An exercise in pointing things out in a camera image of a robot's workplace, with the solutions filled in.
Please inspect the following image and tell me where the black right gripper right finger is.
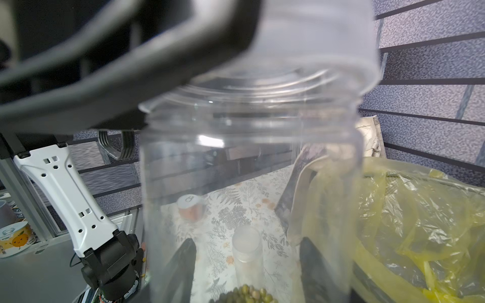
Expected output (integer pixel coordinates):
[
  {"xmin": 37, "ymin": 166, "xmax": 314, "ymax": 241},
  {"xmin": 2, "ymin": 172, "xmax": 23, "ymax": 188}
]
[{"xmin": 299, "ymin": 237, "xmax": 364, "ymax": 302}]

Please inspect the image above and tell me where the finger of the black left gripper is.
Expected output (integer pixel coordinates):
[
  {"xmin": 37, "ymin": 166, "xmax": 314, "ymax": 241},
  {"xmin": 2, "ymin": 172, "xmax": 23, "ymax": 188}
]
[{"xmin": 1, "ymin": 1, "xmax": 263, "ymax": 135}]

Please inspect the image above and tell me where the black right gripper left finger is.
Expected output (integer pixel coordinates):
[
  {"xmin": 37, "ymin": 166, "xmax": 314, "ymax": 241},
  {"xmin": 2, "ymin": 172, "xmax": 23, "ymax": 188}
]
[{"xmin": 140, "ymin": 239, "xmax": 197, "ymax": 302}]

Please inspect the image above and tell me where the yellow plastic trash bag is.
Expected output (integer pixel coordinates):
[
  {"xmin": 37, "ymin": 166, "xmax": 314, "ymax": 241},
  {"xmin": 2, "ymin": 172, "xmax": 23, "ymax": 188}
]
[{"xmin": 294, "ymin": 157, "xmax": 484, "ymax": 302}]

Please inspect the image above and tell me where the small clear bean jar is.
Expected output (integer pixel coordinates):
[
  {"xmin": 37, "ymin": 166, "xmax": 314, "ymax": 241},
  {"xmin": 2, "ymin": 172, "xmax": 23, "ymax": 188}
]
[{"xmin": 140, "ymin": 86, "xmax": 362, "ymax": 302}]

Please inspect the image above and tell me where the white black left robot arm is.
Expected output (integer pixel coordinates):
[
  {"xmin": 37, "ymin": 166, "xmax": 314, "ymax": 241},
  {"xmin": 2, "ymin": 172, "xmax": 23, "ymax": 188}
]
[{"xmin": 1, "ymin": 1, "xmax": 263, "ymax": 300}]

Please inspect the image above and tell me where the white round lid with symbol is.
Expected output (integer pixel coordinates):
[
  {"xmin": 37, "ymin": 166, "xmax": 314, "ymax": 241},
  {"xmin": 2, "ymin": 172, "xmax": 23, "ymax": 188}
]
[{"xmin": 176, "ymin": 194, "xmax": 205, "ymax": 222}]

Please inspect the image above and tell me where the orange printed paper cup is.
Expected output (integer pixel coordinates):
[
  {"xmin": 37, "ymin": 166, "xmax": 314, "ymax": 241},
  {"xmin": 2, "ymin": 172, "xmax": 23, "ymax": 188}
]
[{"xmin": 0, "ymin": 221, "xmax": 37, "ymax": 259}]

